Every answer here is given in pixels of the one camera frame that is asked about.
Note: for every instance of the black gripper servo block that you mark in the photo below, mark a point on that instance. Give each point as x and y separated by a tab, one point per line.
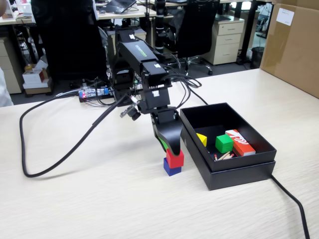
167	115

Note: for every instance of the red wooden cube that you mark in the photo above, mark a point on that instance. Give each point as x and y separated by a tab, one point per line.
175	161

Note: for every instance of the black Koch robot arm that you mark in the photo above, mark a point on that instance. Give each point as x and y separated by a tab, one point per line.
134	54

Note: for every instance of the blue wooden cube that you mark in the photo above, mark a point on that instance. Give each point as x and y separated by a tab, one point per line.
172	171

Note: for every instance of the green wooden cube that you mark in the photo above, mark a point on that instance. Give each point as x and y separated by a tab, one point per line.
224	144

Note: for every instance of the yellow wooden block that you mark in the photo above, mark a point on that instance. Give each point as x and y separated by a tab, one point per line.
203	140

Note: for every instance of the black cardboard box tray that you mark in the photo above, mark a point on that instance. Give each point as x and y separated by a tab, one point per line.
211	117

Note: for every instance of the orange white matchbox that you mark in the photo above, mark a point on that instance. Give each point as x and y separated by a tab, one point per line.
243	145

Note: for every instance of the black open box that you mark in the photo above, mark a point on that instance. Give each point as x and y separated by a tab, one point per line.
236	178

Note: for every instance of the blue controller board red LED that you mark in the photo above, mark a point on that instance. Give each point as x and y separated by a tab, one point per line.
97	92

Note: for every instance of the black pole white bands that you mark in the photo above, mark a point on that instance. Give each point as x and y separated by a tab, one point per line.
159	30

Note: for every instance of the black mesh swivel chair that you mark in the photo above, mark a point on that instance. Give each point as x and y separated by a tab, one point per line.
197	32

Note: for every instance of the black waste bin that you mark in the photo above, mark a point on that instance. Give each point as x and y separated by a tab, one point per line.
256	58

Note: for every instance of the cream office desk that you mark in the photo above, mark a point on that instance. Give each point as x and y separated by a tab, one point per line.
249	30
134	13

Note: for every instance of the flat brown box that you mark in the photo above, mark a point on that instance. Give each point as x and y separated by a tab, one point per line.
37	91

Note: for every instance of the large black office chair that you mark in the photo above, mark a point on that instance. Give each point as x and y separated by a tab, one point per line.
69	37

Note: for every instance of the flat white box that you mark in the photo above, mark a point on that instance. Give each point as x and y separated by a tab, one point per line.
36	85

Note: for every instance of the black laptop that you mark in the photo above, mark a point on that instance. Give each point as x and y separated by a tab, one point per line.
117	6

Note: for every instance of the white carton red side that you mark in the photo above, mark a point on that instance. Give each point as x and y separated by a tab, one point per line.
32	77

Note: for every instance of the large brown cardboard box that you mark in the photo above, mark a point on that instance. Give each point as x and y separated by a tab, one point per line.
291	54

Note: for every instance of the person in white shirt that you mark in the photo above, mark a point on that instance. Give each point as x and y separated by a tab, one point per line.
4	92

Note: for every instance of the cream drawer cabinet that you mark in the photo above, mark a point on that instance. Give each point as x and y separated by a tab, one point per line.
8	74

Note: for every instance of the small white box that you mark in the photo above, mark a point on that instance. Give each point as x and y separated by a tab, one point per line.
28	10

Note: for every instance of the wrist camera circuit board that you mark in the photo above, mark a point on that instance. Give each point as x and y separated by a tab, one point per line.
134	114

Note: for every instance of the cream drawer pedestal three drawers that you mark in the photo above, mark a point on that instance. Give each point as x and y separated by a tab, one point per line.
226	39

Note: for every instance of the picture frame box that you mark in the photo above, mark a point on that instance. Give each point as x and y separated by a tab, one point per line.
8	11

